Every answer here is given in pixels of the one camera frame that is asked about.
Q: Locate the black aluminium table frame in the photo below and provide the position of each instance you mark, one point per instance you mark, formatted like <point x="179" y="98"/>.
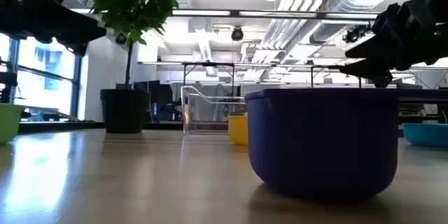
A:
<point x="70" y="125"/>

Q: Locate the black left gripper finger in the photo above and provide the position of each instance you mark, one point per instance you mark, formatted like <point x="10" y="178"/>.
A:
<point x="75" y="47"/>
<point x="77" y="28"/>

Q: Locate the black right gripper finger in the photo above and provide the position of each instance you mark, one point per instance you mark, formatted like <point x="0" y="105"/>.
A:
<point x="381" y="71"/>
<point x="378" y="49"/>

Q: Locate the dark background monitors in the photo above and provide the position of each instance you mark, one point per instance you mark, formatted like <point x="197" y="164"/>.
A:
<point x="161" y="98"/>

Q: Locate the long linear ceiling light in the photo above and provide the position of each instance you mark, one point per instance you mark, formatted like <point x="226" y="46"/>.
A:
<point x="201" y="13"/>

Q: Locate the purple measuring cup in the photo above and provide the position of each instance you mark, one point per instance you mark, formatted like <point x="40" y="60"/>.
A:
<point x="322" y="140"/>

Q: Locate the yellow measuring cup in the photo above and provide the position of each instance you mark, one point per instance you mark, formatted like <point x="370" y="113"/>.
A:
<point x="238" y="129"/>

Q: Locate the black-legged background table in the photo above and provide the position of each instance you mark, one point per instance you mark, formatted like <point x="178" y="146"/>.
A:
<point x="210" y="64"/>
<point x="322" y="66"/>

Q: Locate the green measuring cup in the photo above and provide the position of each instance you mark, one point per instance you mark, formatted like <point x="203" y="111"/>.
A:
<point x="8" y="122"/>

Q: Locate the teal measuring cup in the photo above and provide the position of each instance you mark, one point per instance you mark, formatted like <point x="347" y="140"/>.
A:
<point x="425" y="134"/>

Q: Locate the green plant in black pot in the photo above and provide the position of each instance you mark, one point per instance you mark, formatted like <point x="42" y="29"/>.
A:
<point x="124" y="112"/>

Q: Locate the clear plastic basket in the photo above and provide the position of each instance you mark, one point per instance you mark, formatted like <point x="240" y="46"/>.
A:
<point x="187" y="119"/>

